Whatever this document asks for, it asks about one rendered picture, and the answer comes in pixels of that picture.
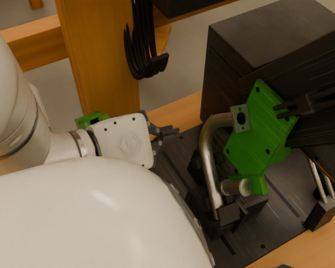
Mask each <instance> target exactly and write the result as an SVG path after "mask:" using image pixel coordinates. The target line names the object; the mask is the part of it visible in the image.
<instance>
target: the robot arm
mask: <svg viewBox="0 0 335 268"><path fill-rule="evenodd" d="M179 130H180V129H179V128H173V126H172V125H167V126H164V127H157V126H155V125H154V124H152V123H151V122H150V121H149V120H148V117H147V114H146V112H145V111H144V110H140V111H137V112H135V113H132V114H126V115H122V116H117V117H114V118H110V119H107V120H103V121H100V122H97V123H94V124H92V125H90V126H88V127H86V128H85V130H84V129H79V130H73V131H69V132H64V133H54V132H53V131H52V130H51V126H50V124H49V120H48V117H47V114H46V110H45V107H44V104H43V101H42V98H41V96H40V93H39V90H38V89H37V88H36V87H35V86H34V85H32V84H30V83H28V82H27V80H26V78H25V76H24V74H23V72H22V70H21V68H20V66H19V64H18V62H17V60H16V58H15V56H14V54H13V53H12V51H11V49H10V47H9V46H8V44H7V43H6V41H5V40H4V38H3V36H2V35H1V34H0V268H214V265H215V262H214V258H213V256H212V253H210V251H209V248H208V245H207V242H206V239H205V237H204V234H203V231H202V227H201V224H200V223H199V221H198V220H197V219H196V217H195V216H194V214H193V213H192V211H191V210H190V208H189V207H188V205H187V204H186V202H185V201H184V200H183V199H182V197H181V196H180V195H179V192H178V190H177V189H176V187H175V186H174V185H173V184H170V185H169V184H168V183H167V182H166V181H165V180H163V179H162V178H161V177H159V176H158V175H157V174H155V173H153V172H152V171H150V170H148V169H150V168H154V167H155V166H156V157H155V155H156V154H157V152H158V150H159V148H160V147H161V146H163V144H164V143H169V142H172V141H175V137H179V136H181V134H180V133H179ZM149 134H152V135H156V138H154V140H152V141H150V137H149Z"/></svg>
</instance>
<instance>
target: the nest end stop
mask: <svg viewBox="0 0 335 268"><path fill-rule="evenodd" d="M238 219H240V216H239V215H236V216H234V217H232V218H229V219H227V220H224V221H222V222H219V221H218V220H215V219H214V218H212V219H209V220H207V221H208V225H214V226H218V227H222V226H224V225H226V224H229V223H231V222H233V221H236V220H238Z"/></svg>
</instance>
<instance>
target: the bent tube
mask: <svg viewBox="0 0 335 268"><path fill-rule="evenodd" d="M230 111H231V112H229V113H220V114H216V115H213V116H212V117H210V118H209V119H208V120H207V121H206V122H205V123H204V125H203V127H202V130H201V133H200V138H199V151H200V157H201V160H202V165H203V170H204V175H205V180H206V184H207V189H208V194H209V197H210V201H211V207H212V211H213V216H214V219H215V220H218V218H217V213H216V209H217V208H219V207H222V206H224V202H223V198H222V194H221V193H220V192H219V179H218V176H217V171H216V166H215V162H214V157H213V152H212V139H213V135H214V133H215V131H216V129H217V128H220V127H233V130H234V133H241V132H245V131H249V130H251V127H250V120H249V114H248V107H247V104H242V105H237V106H232V107H230Z"/></svg>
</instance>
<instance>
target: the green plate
mask: <svg viewBox="0 0 335 268"><path fill-rule="evenodd" d="M283 102H285V101H284V100H283V99H282V98H281V97H280V96H279V95H278V94H277V93H276V92H275V91H274V90H272V89H271V88H270V87H269V86H268V85H267V84H266V83H265V82H264V81H263V80H262V79H257V80H256V82H255V84H254V86H253V88H252V90H251V92H250V94H249V96H248V99H247V101H246V103H245V104H247V107H248V114H249V120H250V127H251V130H249V131H245V132H241V133H234V130H233V131H232V133H231V135H230V137H229V139H228V141H227V143H226V145H225V147H224V150H223V153H224V154H225V156H226V157H227V158H228V159H229V161H230V162H231V163H232V164H233V165H234V167H235V168H236V169H237V170H238V172H239V173H240V174H241V175H255V174H259V176H260V177H262V176H263V175H264V174H265V172H266V171H267V169H268V168H269V166H270V165H273V164H276V163H279V162H282V161H285V159H286V158H287V156H288V155H289V153H290V152H291V150H292V149H290V148H291V147H287V148H285V147H284V146H285V144H286V139H287V137H288V135H289V134H290V132H291V130H292V129H293V127H294V125H295V124H296V122H297V121H298V119H299V117H300V115H299V114H297V115H293V116H289V117H286V118H282V119H277V114H280V113H284V112H288V111H290V110H291V109H292V108H291V107H287V108H283V109H280V110H277V111H274V110H273V107H274V106H276V105H279V104H282V103H283Z"/></svg>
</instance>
